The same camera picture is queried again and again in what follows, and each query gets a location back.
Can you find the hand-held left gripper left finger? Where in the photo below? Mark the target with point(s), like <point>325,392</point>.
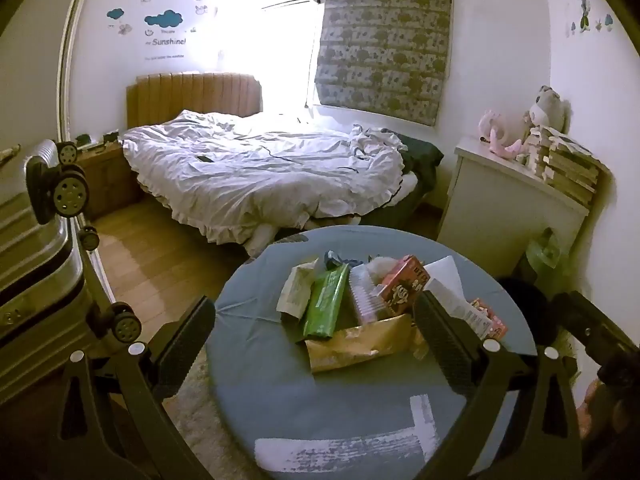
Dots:
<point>186,340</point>

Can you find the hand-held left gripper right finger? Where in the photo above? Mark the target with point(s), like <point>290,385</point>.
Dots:
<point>445,347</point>

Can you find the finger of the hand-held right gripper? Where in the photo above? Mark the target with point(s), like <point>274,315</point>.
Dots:
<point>595,322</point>

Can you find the black trash bin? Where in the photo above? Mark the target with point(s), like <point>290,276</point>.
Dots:
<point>525,305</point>

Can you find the red printed box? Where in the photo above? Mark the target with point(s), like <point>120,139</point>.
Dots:
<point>400,282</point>

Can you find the small pink red box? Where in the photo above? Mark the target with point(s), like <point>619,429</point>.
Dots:
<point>491,324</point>

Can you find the white paper envelope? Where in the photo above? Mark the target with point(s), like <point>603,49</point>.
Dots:
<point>445,280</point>

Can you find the pale floor rug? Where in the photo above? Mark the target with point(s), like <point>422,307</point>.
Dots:
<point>197,410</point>

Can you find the gold foil bag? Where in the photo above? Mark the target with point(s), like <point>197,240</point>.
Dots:
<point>350,345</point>

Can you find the clear plastic cups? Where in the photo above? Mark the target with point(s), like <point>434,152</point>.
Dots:
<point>365,295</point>

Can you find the white crumpled tissue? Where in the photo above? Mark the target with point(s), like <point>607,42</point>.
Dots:
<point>380,261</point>

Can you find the round table with blue cloth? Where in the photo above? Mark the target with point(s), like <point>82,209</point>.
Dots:
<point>350,410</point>

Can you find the white flat packet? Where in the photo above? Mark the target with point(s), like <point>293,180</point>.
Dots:
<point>295,290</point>

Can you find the green wipes packet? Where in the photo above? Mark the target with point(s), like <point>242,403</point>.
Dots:
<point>325,305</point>

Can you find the blue plastic wrapper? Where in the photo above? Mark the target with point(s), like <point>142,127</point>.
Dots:
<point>335,259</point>

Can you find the white cabinet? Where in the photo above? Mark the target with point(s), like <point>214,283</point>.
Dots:
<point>500,200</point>

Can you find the silver hard suitcase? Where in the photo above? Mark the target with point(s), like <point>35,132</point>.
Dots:
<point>30,260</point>

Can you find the white ruffled duvet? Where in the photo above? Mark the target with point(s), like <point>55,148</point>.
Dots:
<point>260,180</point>

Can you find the wooden nightstand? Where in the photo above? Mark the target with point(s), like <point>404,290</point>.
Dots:
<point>107,180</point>

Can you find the dark phone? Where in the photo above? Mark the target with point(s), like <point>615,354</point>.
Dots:
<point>204,159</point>

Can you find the dark green blanket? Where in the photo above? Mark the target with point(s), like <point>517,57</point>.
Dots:
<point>422,157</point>

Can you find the pink plush toy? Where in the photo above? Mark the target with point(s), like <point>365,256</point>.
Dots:
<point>500,135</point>

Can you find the small dark object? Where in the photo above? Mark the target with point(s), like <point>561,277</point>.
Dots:
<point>82,138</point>
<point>111,137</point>

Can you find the grey plush toy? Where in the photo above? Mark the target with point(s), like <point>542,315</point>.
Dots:
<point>547,107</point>

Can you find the bed with tan headboard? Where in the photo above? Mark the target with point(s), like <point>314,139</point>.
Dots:
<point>195,92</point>

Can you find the patterned window blind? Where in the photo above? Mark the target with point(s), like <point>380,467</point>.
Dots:
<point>385,40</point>

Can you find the large blue cloud sticker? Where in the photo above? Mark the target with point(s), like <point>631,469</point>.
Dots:
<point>163,19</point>

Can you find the small blue cloud sticker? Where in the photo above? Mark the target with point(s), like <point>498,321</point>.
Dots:
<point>115,13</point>

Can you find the lettering wall sticker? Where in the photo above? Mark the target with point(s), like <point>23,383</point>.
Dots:
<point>165,42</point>

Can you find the flower wall stickers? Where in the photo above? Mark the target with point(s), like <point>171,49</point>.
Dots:
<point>585,7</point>

